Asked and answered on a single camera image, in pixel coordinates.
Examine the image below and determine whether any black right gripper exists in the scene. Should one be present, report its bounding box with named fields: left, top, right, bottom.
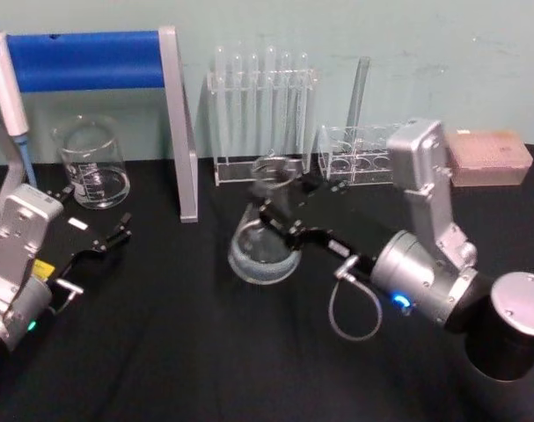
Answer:
left=247, top=172, right=396, bottom=283

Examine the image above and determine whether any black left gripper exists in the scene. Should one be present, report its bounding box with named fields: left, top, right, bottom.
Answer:
left=32, top=186, right=134, bottom=285

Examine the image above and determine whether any clear glass conical flask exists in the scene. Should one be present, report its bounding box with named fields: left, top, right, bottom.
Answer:
left=227, top=153, right=304, bottom=286

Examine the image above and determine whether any tall clear acrylic tube rack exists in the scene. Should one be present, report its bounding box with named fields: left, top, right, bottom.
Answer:
left=206, top=66, right=321, bottom=186

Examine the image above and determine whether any clear glass beaker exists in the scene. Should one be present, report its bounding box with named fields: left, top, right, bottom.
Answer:
left=50, top=113, right=132, bottom=211

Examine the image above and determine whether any low clear acrylic rack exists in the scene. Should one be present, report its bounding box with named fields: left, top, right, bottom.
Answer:
left=316, top=124, right=402, bottom=186

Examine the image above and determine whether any clear test tube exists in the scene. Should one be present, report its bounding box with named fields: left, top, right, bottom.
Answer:
left=230, top=52, right=245, bottom=166
left=214, top=43, right=229, bottom=166
left=245, top=51, right=260, bottom=166
left=264, top=43, right=280, bottom=159
left=279, top=49, right=294, bottom=162
left=294, top=51, right=311, bottom=162

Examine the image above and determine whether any clear glass rod tube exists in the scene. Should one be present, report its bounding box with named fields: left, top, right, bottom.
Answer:
left=344, top=55, right=373, bottom=149

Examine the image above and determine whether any white and blue pipette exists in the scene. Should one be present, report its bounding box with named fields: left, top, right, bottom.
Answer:
left=0, top=26, right=40, bottom=189

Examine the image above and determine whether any blue padded stand bar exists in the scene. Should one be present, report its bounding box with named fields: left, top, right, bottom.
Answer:
left=0, top=29, right=167, bottom=94

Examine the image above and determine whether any black table cloth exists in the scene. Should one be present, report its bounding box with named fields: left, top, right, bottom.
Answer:
left=0, top=142, right=534, bottom=422

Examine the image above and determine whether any pink pipette tip box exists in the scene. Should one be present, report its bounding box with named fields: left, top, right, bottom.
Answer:
left=443, top=127, right=534, bottom=188

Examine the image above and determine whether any dark left gripper cable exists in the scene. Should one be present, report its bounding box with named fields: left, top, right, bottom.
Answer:
left=49, top=278, right=85, bottom=316

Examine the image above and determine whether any grey metal stand post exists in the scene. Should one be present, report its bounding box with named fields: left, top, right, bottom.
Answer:
left=157, top=25, right=201, bottom=224

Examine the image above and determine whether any grey right gripper cable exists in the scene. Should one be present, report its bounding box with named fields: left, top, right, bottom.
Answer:
left=327, top=258, right=384, bottom=342

